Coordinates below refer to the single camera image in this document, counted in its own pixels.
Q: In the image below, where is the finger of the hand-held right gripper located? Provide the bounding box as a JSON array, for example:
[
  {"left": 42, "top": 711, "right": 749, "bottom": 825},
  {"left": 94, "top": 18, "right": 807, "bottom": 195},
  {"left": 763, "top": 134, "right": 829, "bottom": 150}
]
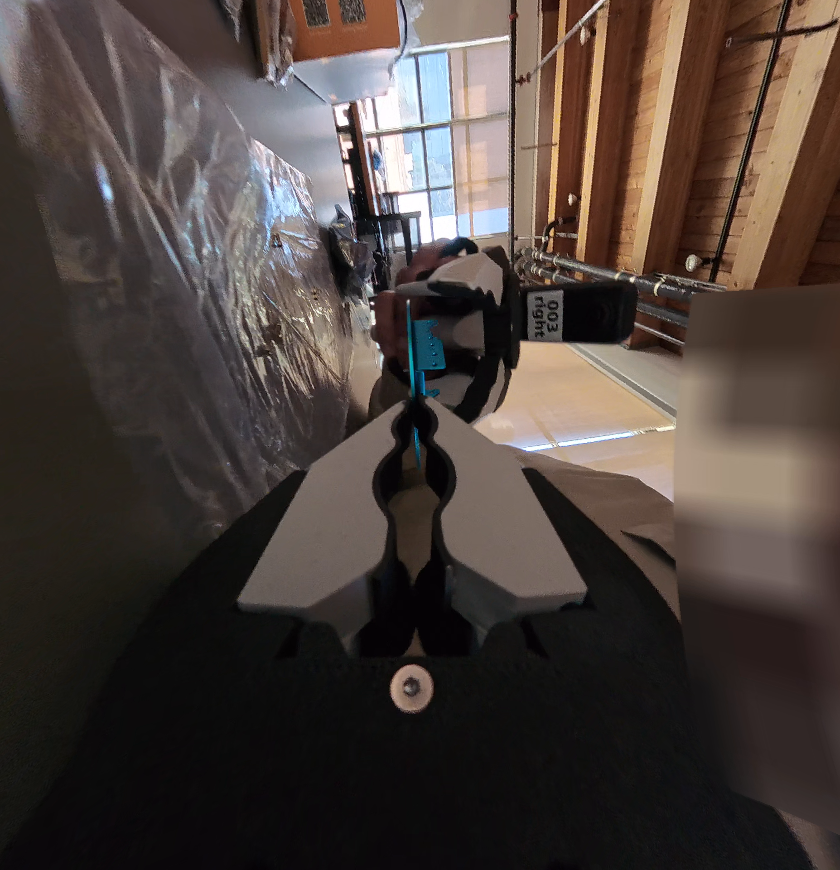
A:
[
  {"left": 395, "top": 255, "right": 508, "bottom": 303},
  {"left": 422, "top": 370, "right": 477, "bottom": 410}
]

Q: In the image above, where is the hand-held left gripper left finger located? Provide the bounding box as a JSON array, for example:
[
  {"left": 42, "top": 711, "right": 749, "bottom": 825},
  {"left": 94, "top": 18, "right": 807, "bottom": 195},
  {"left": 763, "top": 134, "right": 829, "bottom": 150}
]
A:
[{"left": 237, "top": 401, "right": 402, "bottom": 643}]

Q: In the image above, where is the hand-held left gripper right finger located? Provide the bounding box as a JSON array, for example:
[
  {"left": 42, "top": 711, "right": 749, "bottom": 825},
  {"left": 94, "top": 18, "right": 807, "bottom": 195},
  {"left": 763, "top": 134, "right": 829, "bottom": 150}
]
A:
[{"left": 420, "top": 397, "right": 589, "bottom": 643}]

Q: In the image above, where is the blue perforated mounting bracket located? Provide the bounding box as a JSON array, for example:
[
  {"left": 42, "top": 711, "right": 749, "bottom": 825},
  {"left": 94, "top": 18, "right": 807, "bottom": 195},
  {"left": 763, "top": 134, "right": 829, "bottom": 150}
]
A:
[{"left": 412, "top": 317, "right": 449, "bottom": 400}]

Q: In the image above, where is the blue round metal plate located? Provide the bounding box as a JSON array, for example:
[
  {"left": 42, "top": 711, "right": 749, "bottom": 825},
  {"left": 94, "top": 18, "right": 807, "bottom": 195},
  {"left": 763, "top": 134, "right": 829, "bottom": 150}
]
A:
[{"left": 404, "top": 299, "right": 425, "bottom": 469}]

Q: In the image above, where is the person's right hand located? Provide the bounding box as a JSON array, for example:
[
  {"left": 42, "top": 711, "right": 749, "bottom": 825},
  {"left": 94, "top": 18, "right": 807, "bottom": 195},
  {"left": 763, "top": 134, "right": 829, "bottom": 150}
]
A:
[{"left": 371, "top": 239, "right": 477, "bottom": 373}]

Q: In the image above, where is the black insulated pipe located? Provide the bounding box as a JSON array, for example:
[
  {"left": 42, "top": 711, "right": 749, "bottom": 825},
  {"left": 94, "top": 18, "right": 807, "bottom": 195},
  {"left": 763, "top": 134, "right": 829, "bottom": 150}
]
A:
[
  {"left": 522, "top": 246, "right": 728, "bottom": 298},
  {"left": 525, "top": 264, "right": 690, "bottom": 349}
]

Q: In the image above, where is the black table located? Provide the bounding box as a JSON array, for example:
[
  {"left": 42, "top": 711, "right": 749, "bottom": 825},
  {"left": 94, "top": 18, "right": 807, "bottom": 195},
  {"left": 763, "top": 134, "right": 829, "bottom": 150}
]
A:
[{"left": 355, "top": 211, "right": 424, "bottom": 267}]

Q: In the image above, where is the crumpled dark plastic bag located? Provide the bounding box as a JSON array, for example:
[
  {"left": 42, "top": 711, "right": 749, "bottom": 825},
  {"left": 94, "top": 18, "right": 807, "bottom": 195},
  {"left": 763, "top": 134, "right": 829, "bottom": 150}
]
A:
[{"left": 328, "top": 204, "right": 378, "bottom": 298}]

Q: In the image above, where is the grid pane window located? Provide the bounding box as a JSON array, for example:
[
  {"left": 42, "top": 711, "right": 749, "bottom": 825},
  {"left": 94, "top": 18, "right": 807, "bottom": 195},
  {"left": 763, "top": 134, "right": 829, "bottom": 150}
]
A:
[{"left": 361, "top": 39, "right": 517, "bottom": 243}]

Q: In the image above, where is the orange cardboard box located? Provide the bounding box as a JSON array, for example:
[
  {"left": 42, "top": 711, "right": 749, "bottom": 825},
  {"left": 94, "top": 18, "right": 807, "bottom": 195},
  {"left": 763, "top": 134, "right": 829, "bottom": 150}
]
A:
[{"left": 287, "top": 0, "right": 412, "bottom": 104}]

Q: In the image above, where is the clear plastic bag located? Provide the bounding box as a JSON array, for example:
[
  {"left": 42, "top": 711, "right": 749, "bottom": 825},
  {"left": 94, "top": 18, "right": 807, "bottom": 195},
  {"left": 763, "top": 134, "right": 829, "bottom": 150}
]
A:
[{"left": 0, "top": 0, "right": 368, "bottom": 551}]

